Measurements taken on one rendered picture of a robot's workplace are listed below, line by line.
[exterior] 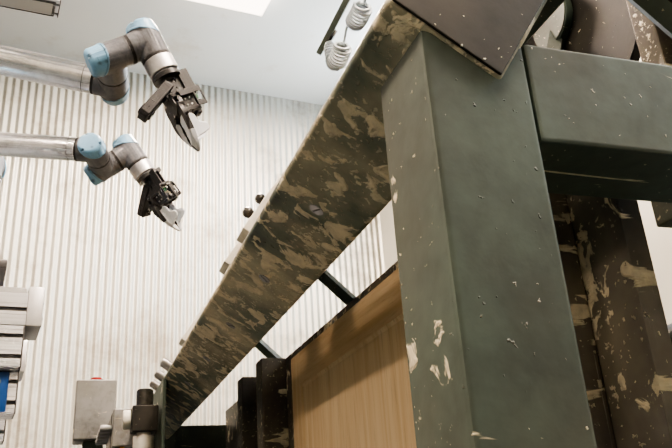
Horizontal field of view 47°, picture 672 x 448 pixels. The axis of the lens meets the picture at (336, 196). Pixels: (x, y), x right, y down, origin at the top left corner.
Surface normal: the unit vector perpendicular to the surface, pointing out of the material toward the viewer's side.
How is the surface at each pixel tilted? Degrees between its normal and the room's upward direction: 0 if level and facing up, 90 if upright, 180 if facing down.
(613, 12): 90
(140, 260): 90
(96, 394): 90
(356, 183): 146
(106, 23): 180
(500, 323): 90
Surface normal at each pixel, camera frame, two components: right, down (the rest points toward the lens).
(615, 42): -0.95, -0.07
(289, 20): 0.07, 0.91
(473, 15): 0.31, -0.40
